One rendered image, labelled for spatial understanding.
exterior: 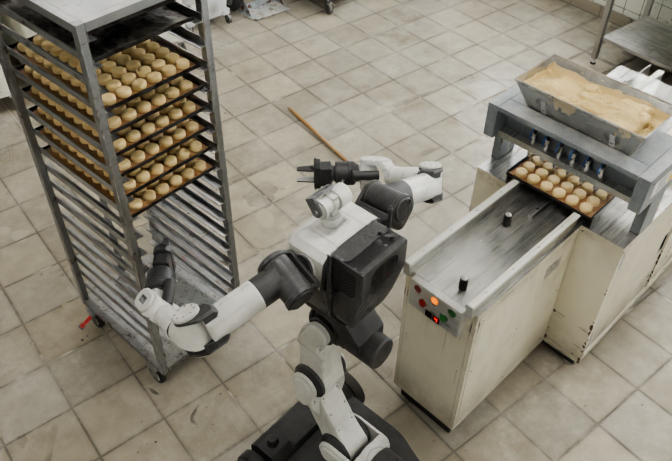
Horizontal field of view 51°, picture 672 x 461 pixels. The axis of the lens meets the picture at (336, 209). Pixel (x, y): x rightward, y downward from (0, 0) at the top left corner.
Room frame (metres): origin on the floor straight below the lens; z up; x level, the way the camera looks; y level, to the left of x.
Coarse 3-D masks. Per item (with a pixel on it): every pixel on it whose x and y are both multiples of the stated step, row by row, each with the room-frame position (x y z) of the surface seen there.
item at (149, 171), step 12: (48, 132) 2.27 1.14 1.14; (60, 144) 2.20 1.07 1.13; (192, 144) 2.19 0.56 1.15; (84, 156) 2.12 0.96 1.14; (168, 156) 2.11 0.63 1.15; (180, 156) 2.11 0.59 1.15; (96, 168) 2.04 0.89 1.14; (144, 168) 2.06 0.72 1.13; (156, 168) 2.04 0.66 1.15; (168, 168) 2.06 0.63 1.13; (108, 180) 1.98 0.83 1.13; (132, 180) 1.96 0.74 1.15; (144, 180) 1.98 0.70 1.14
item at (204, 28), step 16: (208, 16) 2.20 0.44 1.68; (208, 32) 2.20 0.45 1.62; (208, 48) 2.19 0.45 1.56; (208, 64) 2.19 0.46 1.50; (208, 80) 2.19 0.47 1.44; (208, 96) 2.20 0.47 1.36; (224, 160) 2.20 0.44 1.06; (224, 176) 2.19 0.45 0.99; (224, 192) 2.19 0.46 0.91; (224, 208) 2.19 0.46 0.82; (224, 224) 2.20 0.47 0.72
